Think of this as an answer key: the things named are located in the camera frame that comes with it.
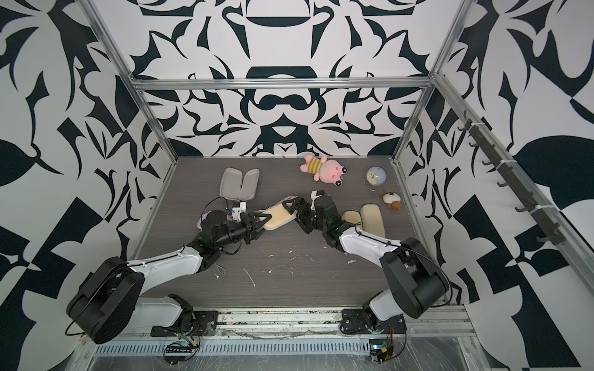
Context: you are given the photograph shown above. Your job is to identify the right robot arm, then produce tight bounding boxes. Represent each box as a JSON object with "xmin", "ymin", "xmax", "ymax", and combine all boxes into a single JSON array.
[{"xmin": 282, "ymin": 194, "xmax": 451, "ymax": 322}]

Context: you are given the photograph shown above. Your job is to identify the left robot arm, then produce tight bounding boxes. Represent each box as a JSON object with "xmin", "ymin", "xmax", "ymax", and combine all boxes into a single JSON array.
[{"xmin": 66, "ymin": 210, "xmax": 272, "ymax": 344}]

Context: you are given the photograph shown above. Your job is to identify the pink plush toy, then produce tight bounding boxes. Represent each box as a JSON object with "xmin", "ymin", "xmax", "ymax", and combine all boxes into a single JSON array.
[{"xmin": 300, "ymin": 155, "xmax": 348, "ymax": 186}]

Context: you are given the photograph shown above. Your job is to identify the blue alarm clock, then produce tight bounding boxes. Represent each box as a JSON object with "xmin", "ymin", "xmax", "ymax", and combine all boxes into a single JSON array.
[{"xmin": 364, "ymin": 166, "xmax": 387, "ymax": 192}]

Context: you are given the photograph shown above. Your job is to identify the brown white plush toy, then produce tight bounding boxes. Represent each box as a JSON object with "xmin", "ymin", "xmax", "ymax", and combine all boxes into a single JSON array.
[{"xmin": 381, "ymin": 192, "xmax": 403, "ymax": 211}]

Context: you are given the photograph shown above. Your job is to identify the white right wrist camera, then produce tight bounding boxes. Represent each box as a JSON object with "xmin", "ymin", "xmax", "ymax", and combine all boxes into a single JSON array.
[{"xmin": 310, "ymin": 190, "xmax": 326, "ymax": 210}]

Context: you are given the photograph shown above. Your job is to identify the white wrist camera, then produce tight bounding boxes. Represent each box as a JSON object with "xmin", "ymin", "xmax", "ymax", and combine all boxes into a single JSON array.
[
  {"xmin": 228, "ymin": 201, "xmax": 247, "ymax": 222},
  {"xmin": 310, "ymin": 190, "xmax": 326, "ymax": 210}
]

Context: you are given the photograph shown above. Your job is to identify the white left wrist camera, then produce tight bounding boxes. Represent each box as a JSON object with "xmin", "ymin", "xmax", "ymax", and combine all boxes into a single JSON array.
[{"xmin": 228, "ymin": 201, "xmax": 247, "ymax": 222}]

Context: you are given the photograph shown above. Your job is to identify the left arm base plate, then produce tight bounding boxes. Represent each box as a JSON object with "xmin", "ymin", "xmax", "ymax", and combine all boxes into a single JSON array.
[{"xmin": 150, "ymin": 311, "xmax": 220, "ymax": 338}]

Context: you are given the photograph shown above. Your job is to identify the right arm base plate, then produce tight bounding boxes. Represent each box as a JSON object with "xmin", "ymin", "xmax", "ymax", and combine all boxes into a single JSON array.
[{"xmin": 340, "ymin": 309, "xmax": 407, "ymax": 335}]

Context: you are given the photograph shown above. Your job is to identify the wall hook rack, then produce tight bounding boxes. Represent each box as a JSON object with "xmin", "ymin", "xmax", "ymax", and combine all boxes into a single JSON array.
[{"xmin": 460, "ymin": 111, "xmax": 567, "ymax": 246}]

